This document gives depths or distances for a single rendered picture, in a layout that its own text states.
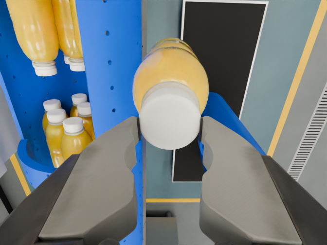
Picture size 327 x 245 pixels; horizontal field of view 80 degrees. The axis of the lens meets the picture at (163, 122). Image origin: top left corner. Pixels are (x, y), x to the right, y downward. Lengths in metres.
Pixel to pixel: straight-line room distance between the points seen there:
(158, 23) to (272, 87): 1.03
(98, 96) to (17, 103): 0.25
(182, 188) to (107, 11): 2.07
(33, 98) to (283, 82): 1.71
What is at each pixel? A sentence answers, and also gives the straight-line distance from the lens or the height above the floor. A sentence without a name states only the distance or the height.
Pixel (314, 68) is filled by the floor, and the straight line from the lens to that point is 1.98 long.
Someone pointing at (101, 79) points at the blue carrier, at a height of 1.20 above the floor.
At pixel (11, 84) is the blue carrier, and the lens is 0.54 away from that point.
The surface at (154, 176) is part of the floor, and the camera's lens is 2.12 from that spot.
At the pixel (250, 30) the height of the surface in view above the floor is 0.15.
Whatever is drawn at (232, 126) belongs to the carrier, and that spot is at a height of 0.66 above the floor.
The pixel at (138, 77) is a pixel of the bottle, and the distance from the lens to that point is 0.16.
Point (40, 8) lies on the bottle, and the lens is 0.44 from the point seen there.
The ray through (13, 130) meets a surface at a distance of 0.70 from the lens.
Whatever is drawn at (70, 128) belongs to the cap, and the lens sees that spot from 0.44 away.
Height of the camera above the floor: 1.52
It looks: 61 degrees down
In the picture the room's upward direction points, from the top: 177 degrees clockwise
